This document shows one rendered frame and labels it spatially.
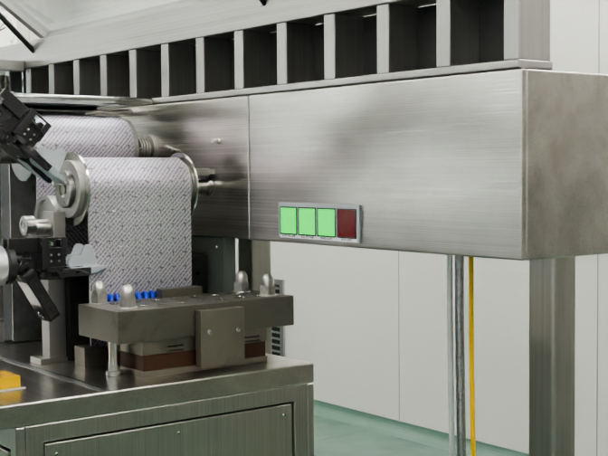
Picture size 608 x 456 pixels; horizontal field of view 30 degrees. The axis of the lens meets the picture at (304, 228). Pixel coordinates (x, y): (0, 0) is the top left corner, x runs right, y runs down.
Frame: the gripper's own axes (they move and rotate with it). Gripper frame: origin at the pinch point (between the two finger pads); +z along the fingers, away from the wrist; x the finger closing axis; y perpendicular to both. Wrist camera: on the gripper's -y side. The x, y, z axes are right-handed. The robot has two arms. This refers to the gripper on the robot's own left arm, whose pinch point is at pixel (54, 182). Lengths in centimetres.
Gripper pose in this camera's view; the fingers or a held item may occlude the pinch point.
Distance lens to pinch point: 229.5
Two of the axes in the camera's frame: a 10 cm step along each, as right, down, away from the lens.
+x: -6.1, -0.4, 7.9
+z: 6.1, 6.1, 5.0
